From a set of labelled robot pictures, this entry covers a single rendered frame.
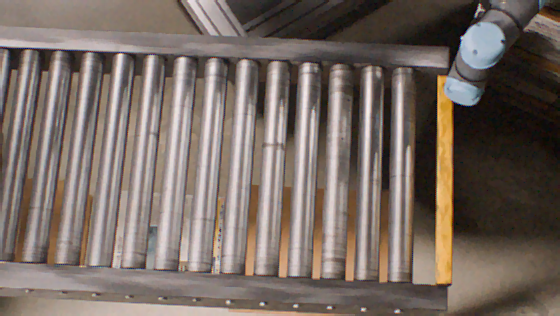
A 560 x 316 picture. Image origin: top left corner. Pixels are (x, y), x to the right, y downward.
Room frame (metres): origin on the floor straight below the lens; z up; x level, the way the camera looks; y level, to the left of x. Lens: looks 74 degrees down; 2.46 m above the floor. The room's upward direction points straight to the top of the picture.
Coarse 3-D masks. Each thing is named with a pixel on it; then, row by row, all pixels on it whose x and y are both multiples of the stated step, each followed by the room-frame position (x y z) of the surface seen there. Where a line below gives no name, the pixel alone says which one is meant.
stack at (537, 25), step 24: (552, 0) 0.96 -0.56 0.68; (528, 24) 0.97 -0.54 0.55; (552, 24) 0.95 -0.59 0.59; (528, 48) 0.96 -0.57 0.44; (552, 48) 0.94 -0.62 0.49; (504, 72) 0.97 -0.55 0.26; (528, 72) 0.95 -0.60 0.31; (552, 72) 0.93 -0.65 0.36; (504, 96) 0.95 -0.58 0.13; (528, 96) 0.93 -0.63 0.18; (552, 96) 0.91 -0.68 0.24; (528, 120) 0.92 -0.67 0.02; (552, 120) 0.89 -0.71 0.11
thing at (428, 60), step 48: (0, 48) 0.79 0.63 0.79; (48, 48) 0.78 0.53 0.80; (96, 48) 0.78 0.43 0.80; (144, 48) 0.78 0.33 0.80; (192, 48) 0.78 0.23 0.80; (240, 48) 0.78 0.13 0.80; (288, 48) 0.78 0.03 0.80; (336, 48) 0.78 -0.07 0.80; (384, 48) 0.79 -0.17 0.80; (432, 48) 0.79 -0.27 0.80
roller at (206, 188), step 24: (216, 72) 0.73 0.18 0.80; (216, 96) 0.68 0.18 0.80; (216, 120) 0.63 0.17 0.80; (216, 144) 0.58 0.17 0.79; (216, 168) 0.53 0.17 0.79; (216, 192) 0.48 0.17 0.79; (192, 216) 0.43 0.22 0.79; (216, 216) 0.43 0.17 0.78; (192, 240) 0.38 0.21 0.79; (192, 264) 0.33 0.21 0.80
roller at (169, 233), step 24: (192, 72) 0.73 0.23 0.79; (192, 96) 0.68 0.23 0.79; (168, 120) 0.63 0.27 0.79; (192, 120) 0.63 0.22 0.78; (168, 144) 0.58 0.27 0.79; (168, 168) 0.52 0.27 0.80; (168, 192) 0.47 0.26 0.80; (168, 216) 0.43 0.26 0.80; (168, 240) 0.38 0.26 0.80; (168, 264) 0.33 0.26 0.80
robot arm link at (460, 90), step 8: (456, 72) 0.68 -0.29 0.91; (448, 80) 0.68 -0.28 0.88; (456, 80) 0.67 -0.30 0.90; (464, 80) 0.67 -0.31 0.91; (448, 88) 0.66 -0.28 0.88; (456, 88) 0.65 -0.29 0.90; (464, 88) 0.65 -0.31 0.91; (472, 88) 0.65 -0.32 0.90; (480, 88) 0.66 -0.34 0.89; (448, 96) 0.66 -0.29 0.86; (456, 96) 0.65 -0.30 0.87; (464, 96) 0.64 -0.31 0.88; (472, 96) 0.64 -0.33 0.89; (480, 96) 0.65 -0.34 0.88; (464, 104) 0.64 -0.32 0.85; (472, 104) 0.64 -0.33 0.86
